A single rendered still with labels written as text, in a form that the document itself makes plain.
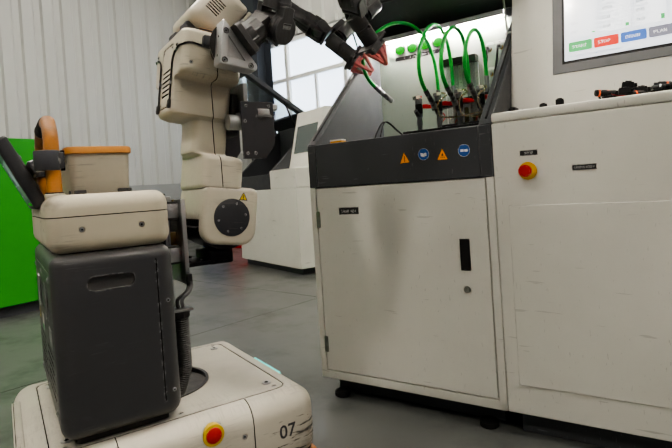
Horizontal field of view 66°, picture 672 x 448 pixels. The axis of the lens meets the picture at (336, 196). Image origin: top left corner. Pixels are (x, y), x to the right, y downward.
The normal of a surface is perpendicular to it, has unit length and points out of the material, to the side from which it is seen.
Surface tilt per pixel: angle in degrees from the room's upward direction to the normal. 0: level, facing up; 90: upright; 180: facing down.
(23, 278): 90
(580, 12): 76
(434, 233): 90
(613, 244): 90
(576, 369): 90
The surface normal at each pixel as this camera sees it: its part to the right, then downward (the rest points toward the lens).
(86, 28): 0.74, -0.04
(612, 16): -0.56, -0.18
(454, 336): -0.56, 0.05
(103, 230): 0.55, -0.02
